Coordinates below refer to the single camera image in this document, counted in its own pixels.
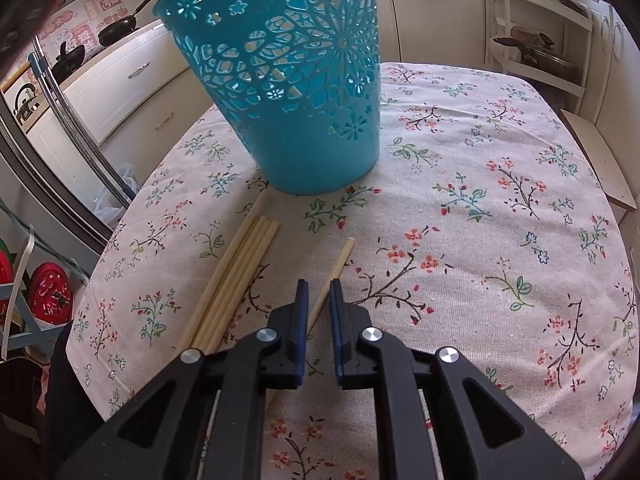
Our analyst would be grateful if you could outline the white open shelf rack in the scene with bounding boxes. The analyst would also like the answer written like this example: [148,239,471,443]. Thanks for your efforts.
[484,0,593,113]

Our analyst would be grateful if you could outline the black frying pan on counter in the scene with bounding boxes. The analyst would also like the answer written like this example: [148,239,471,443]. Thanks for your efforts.
[98,0,152,47]

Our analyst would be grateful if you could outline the teal perforated plastic basket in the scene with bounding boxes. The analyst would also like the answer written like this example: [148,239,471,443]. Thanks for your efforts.
[153,0,381,195]

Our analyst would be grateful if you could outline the white kitchen cabinets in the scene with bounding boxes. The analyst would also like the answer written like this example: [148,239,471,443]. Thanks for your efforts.
[24,19,216,181]

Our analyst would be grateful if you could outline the black wok on stove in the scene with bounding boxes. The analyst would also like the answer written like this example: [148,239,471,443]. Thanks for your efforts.
[51,41,86,84]

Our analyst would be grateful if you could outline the red round lid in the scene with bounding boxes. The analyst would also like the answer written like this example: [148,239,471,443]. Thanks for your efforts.
[27,262,73,325]

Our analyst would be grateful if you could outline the white plastic bag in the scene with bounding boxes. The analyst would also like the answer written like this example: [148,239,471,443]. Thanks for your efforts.
[93,161,142,229]

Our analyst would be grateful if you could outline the wooden chopstick pile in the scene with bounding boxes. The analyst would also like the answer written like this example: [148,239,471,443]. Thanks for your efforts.
[189,216,268,350]
[202,217,278,353]
[209,220,280,353]
[172,212,255,358]

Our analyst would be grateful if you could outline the dark pan on shelf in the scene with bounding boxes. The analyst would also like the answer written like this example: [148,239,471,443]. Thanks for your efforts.
[492,34,582,82]

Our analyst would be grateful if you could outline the chrome chair frame tube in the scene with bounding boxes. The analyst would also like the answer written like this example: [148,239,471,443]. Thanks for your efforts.
[28,52,136,208]

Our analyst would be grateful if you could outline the floral tablecloth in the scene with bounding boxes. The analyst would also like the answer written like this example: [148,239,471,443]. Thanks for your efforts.
[66,63,639,479]

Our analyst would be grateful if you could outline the wooden board at table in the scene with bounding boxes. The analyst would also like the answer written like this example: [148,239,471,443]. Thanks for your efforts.
[560,110,637,211]

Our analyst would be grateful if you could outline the wooden chopstick under basket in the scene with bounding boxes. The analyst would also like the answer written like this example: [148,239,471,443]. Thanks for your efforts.
[250,188,269,218]

